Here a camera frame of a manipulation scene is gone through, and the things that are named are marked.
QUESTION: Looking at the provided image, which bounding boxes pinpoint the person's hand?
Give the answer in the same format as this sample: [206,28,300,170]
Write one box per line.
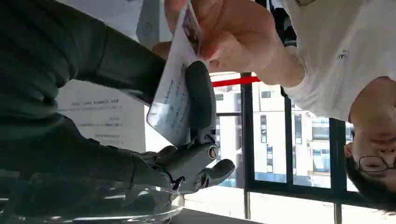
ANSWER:
[151,0,306,89]

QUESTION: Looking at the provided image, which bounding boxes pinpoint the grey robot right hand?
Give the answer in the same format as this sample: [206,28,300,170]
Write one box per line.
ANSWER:
[0,9,236,196]

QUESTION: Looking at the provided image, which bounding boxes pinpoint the clear glossy curved cover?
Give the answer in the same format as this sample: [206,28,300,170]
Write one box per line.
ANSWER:
[0,178,184,224]

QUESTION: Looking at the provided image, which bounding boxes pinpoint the person's glasses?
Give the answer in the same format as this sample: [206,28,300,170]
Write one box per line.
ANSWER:
[357,155,396,173]

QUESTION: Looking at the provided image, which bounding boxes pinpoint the red barrier belt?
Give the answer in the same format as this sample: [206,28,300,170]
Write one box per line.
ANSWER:
[212,76,262,88]

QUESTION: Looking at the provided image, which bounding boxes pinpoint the white printed paper notice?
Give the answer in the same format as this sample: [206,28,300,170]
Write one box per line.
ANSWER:
[56,79,146,153]

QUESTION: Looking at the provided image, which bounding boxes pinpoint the pale grey panel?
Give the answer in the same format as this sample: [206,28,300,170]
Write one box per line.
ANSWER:
[136,0,162,49]

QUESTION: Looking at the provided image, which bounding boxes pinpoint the ribbed grey right arm sleeve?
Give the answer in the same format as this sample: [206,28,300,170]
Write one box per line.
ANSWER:
[0,0,78,124]

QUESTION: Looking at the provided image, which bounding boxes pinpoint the grey metal post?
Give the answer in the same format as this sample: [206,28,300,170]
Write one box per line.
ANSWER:
[243,189,251,220]

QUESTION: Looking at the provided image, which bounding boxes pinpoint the person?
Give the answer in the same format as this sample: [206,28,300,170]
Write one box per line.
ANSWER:
[269,0,396,211]

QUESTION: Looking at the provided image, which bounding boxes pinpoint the black neck strap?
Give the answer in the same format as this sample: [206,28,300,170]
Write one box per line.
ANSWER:
[268,0,298,48]

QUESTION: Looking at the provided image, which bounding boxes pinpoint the black window frame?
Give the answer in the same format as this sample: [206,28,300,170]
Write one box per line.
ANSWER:
[215,72,396,224]

